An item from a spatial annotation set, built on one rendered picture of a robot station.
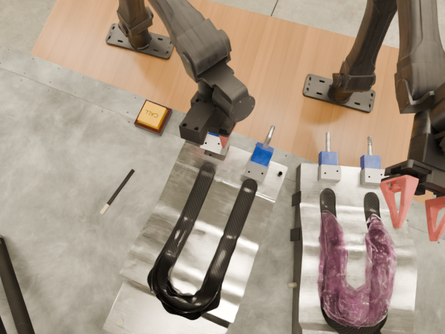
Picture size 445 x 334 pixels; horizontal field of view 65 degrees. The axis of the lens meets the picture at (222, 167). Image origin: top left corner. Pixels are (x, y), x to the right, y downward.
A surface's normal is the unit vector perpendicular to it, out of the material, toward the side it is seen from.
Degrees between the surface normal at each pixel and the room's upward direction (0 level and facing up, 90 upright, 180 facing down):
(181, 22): 14
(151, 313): 0
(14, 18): 0
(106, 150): 0
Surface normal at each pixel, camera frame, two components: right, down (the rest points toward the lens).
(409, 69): -1.00, 0.04
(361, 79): 0.04, 0.80
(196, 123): -0.01, -0.61
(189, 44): 0.16, -0.06
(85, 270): 0.01, -0.25
